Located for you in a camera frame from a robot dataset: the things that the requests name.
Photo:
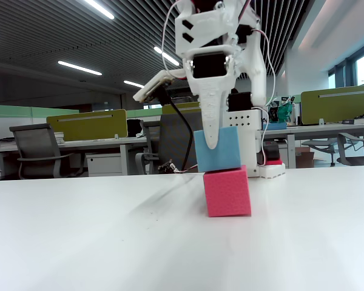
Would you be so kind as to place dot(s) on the light green office partition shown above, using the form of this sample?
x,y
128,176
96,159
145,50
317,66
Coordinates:
x,y
18,110

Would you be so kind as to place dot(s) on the white office desk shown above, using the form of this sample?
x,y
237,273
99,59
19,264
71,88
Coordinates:
x,y
321,128
94,142

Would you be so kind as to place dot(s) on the white red black table clamp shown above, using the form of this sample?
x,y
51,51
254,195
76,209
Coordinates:
x,y
272,171

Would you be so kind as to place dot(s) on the ceiling strip light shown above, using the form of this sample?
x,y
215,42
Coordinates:
x,y
134,84
171,59
79,68
100,9

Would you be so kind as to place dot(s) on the grey mesh office chair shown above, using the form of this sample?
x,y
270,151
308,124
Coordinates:
x,y
34,142

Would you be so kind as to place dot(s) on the green packet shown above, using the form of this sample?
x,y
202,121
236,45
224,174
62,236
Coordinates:
x,y
284,112

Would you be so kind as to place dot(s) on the small black circuit board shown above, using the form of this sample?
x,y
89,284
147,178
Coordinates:
x,y
167,168

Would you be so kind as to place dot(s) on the brown cardboard box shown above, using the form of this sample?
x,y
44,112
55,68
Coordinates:
x,y
304,159

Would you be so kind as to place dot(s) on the red foam cube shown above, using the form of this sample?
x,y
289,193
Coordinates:
x,y
227,194

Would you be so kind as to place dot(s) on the flat blue box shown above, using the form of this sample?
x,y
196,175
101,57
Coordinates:
x,y
275,126

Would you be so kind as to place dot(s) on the stack of books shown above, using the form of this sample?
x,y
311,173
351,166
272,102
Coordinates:
x,y
59,137

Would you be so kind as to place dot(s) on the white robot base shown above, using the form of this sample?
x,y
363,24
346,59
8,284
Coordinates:
x,y
247,142

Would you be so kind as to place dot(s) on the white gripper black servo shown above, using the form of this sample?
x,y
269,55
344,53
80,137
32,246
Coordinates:
x,y
208,67

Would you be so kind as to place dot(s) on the white drawer pedestal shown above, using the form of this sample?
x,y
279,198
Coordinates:
x,y
106,165

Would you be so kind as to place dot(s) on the blue foam cube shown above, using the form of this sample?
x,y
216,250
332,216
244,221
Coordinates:
x,y
227,151

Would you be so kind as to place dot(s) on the olive green desk divider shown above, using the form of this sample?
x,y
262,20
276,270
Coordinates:
x,y
88,127
336,109

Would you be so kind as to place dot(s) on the dark mesh office chair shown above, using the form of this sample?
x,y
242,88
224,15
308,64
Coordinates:
x,y
170,136

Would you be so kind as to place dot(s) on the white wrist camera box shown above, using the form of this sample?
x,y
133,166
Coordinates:
x,y
153,86

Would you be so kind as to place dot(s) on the black bag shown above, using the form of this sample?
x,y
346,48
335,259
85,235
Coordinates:
x,y
134,128

